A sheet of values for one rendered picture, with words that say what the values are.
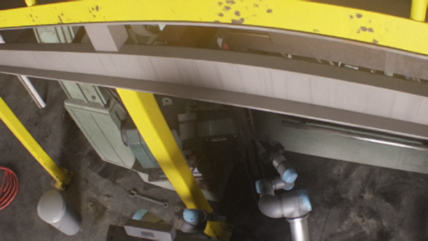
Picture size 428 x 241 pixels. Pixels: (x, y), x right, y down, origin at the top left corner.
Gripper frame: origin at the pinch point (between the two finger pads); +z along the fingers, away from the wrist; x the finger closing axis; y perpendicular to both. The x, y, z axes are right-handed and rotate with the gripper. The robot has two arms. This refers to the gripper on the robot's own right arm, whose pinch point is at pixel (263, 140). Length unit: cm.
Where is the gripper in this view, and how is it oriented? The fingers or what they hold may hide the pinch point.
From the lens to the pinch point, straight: 226.7
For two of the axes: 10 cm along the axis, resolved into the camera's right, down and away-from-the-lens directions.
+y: 1.9, 6.1, 7.7
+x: 8.6, -4.8, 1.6
